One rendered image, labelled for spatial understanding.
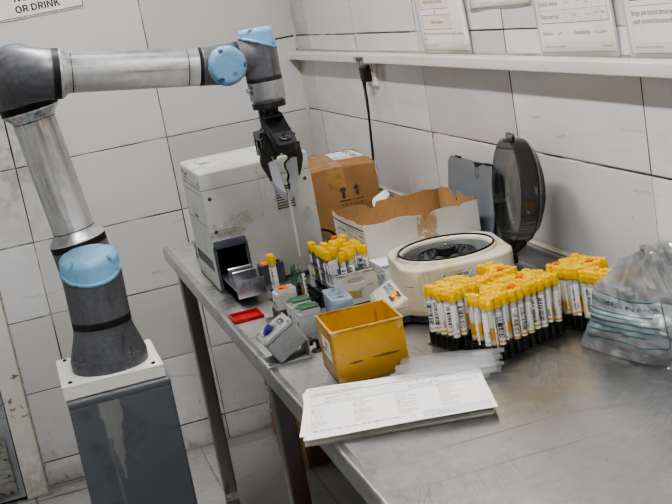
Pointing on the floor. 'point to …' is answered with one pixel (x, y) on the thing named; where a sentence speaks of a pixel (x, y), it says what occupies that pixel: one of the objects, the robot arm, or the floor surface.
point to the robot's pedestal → (133, 445)
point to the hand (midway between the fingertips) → (288, 194)
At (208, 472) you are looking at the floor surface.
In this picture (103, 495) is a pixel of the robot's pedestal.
